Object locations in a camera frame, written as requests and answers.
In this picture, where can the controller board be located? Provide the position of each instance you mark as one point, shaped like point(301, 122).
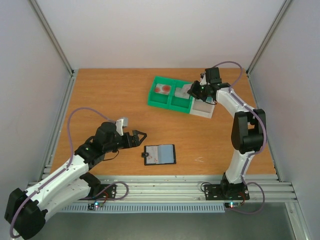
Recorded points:
point(96, 205)
point(233, 205)

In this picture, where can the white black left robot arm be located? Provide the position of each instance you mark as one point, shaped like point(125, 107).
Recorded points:
point(28, 210)

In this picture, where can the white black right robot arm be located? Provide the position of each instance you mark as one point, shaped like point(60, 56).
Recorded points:
point(248, 134)

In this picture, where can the red dotted card in bin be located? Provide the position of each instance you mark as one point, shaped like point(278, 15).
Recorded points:
point(163, 89)

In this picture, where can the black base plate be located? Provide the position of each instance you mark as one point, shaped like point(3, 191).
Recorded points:
point(232, 192)
point(110, 191)

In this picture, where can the right controller board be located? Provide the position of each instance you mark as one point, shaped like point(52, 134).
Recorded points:
point(233, 205)

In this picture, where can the white right bin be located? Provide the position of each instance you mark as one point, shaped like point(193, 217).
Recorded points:
point(201, 108)

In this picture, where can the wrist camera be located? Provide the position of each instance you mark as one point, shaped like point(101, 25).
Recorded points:
point(121, 123)
point(203, 80)

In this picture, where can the grey slotted cable duct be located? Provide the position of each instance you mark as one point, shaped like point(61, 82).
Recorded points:
point(140, 208)

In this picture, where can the green left bin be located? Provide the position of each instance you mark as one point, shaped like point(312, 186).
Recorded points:
point(157, 99)

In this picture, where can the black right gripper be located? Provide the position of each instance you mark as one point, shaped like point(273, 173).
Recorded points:
point(195, 89)

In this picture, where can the black leather card holder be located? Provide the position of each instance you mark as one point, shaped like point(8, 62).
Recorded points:
point(164, 154)

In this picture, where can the grey card in bin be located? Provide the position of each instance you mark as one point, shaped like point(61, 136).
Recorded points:
point(181, 93)

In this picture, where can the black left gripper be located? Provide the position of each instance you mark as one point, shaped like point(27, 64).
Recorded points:
point(136, 143)

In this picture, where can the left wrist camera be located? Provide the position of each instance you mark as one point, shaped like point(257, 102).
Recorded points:
point(121, 123)

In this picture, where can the left controller board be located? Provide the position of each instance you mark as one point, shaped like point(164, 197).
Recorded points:
point(96, 205)

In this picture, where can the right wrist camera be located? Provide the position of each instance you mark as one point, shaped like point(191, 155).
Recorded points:
point(203, 80)

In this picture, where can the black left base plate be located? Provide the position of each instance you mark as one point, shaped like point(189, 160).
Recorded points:
point(110, 191)

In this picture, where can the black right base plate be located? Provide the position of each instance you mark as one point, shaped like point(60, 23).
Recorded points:
point(232, 192)

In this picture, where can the green bin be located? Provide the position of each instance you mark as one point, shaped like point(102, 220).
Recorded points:
point(157, 99)
point(180, 104)

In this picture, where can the green middle bin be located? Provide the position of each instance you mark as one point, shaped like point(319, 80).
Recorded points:
point(180, 104)

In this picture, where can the grey white card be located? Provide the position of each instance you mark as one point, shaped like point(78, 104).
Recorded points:
point(186, 88)

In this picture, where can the aluminium frame rail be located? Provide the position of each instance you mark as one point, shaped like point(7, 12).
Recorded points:
point(186, 188)

